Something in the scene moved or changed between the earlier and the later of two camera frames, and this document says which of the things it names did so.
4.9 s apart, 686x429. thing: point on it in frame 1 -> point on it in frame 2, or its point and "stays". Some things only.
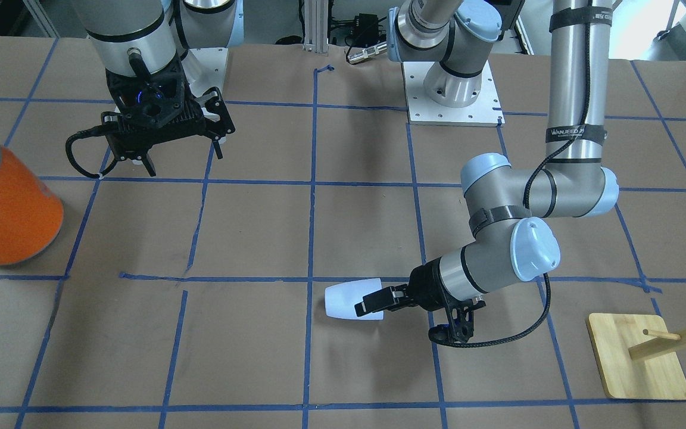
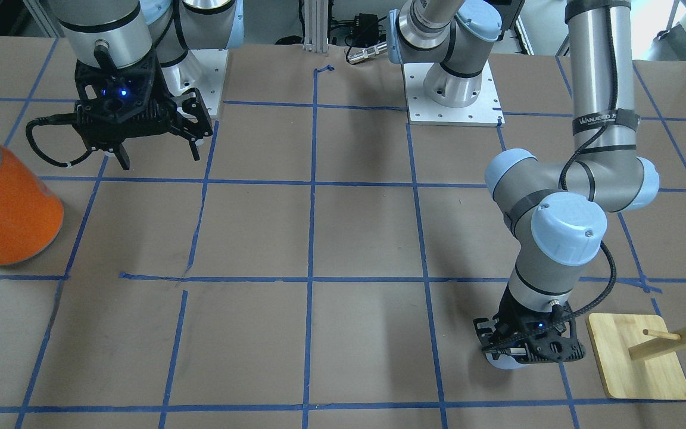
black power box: x=367 y=30 stays
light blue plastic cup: x=340 y=298 -> x=504 y=361
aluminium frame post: x=315 y=25 stays
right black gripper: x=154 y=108 -> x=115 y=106
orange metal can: x=11 y=214 stays
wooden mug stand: x=636 y=356 stays
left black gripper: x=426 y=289 -> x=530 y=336
